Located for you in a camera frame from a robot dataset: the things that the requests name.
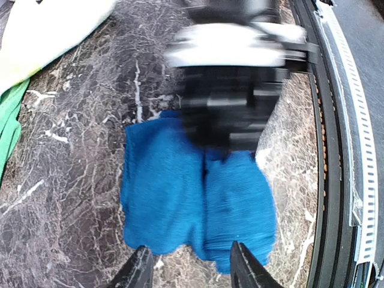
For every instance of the white slotted cable duct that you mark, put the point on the white slotted cable duct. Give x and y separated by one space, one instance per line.
359 133

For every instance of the green towel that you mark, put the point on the green towel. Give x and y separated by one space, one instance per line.
10 127

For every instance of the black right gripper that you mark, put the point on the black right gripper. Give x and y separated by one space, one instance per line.
228 107

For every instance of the black front rail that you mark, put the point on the black front rail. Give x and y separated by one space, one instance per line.
332 262

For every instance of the cream yellow cloth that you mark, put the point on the cream yellow cloth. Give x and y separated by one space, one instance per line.
38 33

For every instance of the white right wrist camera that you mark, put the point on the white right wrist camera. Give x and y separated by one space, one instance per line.
225 44

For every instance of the royal blue towel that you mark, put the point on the royal blue towel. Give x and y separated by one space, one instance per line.
174 193

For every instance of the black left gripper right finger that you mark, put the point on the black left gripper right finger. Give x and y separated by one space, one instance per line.
246 271

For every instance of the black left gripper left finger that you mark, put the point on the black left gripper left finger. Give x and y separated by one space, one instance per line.
137 272

